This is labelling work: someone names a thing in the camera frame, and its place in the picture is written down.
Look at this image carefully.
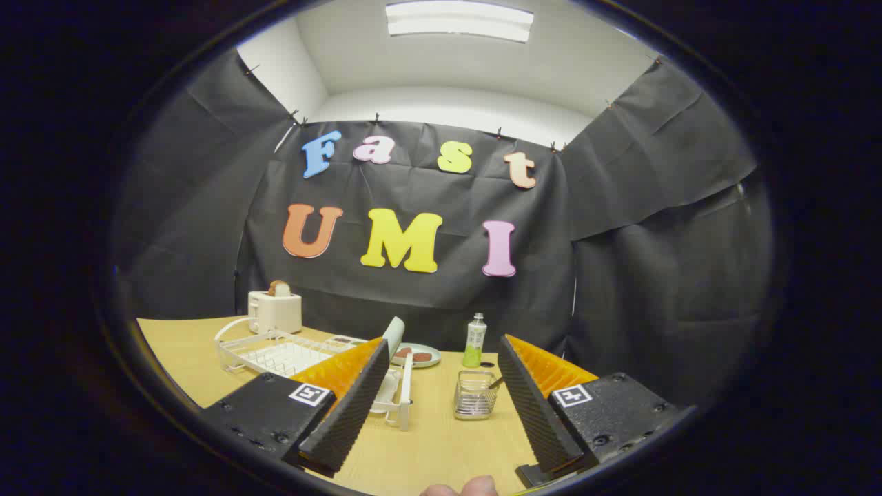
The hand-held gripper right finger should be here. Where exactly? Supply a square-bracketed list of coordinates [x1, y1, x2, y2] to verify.
[498, 335, 697, 490]

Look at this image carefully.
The black backdrop cloth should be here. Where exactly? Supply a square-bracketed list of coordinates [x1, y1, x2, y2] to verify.
[114, 48, 776, 414]

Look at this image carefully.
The green drink bottle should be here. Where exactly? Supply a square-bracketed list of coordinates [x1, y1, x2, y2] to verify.
[462, 313, 488, 368]

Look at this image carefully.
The ceiling light panel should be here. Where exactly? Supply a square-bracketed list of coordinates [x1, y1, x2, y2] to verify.
[385, 0, 535, 43]

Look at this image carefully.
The white wire dish rack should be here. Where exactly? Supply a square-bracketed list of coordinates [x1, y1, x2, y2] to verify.
[214, 316, 414, 432]

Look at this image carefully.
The silver wire basket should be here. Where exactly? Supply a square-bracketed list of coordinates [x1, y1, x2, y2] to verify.
[453, 370, 503, 420]

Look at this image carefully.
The pale green plate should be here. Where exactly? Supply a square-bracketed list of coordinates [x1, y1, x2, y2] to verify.
[381, 316, 406, 366]

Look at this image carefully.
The pale plate with food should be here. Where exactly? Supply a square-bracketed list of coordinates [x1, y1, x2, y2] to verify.
[391, 342, 442, 369]

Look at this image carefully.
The white toaster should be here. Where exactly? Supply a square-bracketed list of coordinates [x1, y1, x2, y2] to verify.
[248, 289, 303, 335]

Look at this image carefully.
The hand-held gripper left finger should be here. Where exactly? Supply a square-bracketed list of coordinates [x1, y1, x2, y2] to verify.
[200, 336, 391, 479]

